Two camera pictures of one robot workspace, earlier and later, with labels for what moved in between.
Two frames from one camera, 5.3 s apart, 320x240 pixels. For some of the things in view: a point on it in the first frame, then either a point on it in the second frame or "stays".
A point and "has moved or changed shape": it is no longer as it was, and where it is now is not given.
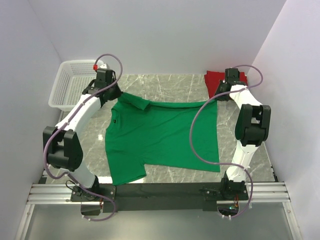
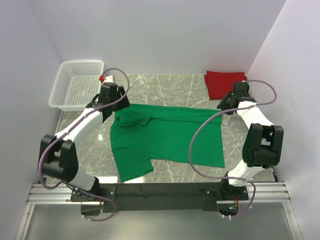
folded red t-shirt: (213, 78) stays
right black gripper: (222, 98) -> (222, 105)
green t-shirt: (138, 132) has moved or changed shape
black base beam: (160, 197) stays
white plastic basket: (72, 78) stays
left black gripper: (118, 94) -> (124, 103)
